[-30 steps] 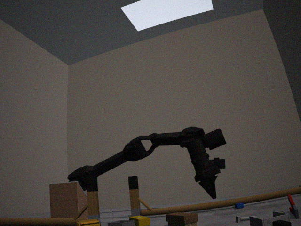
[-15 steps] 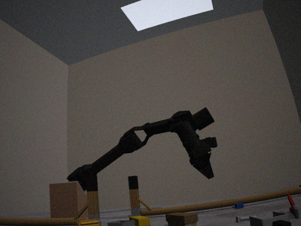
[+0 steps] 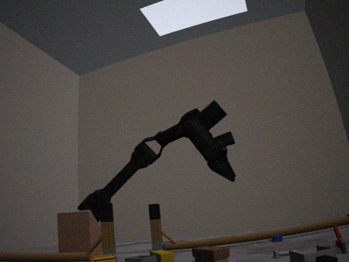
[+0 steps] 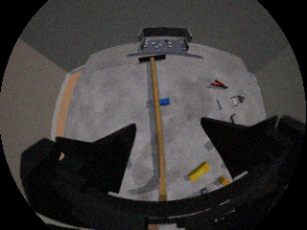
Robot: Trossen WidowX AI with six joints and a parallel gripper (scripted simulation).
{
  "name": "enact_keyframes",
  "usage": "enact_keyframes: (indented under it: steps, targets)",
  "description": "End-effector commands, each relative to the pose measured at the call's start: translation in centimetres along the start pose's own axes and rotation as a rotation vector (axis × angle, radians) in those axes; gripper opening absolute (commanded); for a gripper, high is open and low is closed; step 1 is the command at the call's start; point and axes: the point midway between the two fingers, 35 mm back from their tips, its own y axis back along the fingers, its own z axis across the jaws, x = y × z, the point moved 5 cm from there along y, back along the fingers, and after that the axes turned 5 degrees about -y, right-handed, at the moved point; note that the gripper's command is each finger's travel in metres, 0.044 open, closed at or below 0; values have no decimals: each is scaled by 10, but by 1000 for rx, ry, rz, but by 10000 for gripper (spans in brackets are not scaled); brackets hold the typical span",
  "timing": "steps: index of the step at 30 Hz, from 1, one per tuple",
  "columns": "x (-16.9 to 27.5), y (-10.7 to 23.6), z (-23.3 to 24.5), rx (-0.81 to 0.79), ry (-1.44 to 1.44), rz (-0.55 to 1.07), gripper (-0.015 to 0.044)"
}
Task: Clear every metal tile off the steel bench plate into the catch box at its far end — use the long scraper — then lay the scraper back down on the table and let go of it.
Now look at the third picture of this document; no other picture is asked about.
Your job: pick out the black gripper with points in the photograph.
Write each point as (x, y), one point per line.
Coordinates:
(214, 154)

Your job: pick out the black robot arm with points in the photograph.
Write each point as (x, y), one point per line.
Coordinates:
(191, 125)

